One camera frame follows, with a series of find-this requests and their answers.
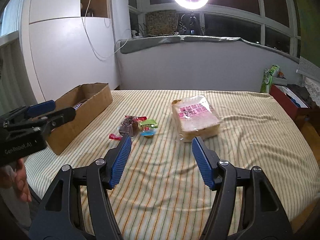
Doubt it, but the purple snack bar wrapper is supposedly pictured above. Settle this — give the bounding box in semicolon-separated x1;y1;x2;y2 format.
73;99;87;110

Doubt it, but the green tissue pack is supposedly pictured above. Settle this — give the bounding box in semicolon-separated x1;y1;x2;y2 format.
260;65;280;93

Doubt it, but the green jelly cup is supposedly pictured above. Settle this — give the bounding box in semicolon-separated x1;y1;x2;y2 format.
139;119;158;138

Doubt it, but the person's left hand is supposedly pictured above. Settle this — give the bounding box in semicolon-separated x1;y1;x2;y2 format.
1;158;31;202

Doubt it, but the sliced bread loaf bag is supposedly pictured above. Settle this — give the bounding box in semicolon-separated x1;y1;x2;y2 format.
171;95;221;142

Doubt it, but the red dark snack packet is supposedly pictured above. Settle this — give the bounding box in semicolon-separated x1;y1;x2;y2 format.
118;115;147;137

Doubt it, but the brown cardboard box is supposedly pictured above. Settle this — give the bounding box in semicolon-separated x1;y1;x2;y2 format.
47;83;112;155

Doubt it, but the small red candy wrapper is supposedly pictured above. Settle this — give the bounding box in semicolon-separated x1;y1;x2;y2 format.
108;133;122;141

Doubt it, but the grey windowsill cushion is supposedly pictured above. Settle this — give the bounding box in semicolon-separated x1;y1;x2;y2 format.
117;35;300;63

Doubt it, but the green wall painting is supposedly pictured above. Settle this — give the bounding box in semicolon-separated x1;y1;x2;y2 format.
295;0;319;66

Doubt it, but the woven wicker basket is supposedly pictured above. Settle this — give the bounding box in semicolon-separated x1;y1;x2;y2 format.
145;10;178;36

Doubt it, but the red storage box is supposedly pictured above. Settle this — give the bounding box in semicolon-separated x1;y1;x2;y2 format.
270;85;311;121

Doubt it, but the white cable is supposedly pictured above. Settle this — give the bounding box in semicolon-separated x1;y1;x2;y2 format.
81;0;133;62

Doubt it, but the striped beige bed cover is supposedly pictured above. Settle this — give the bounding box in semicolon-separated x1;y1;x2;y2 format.
25;90;319;239

